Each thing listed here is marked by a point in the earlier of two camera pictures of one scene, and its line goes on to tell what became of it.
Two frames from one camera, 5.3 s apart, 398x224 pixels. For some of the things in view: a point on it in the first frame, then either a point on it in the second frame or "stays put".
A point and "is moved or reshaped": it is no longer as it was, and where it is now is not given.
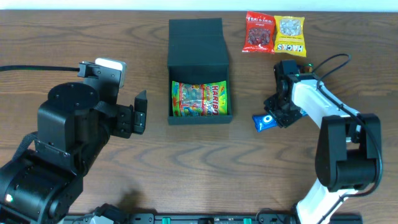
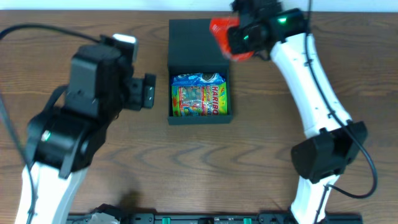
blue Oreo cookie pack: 262,122 -> 197,78
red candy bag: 259,33 is moved or reshaped
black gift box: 197,54 stays put
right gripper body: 283,112 -> 234,40
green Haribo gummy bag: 203,99 stays put
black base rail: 212,218 stays put
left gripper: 125,120 -> 148,91
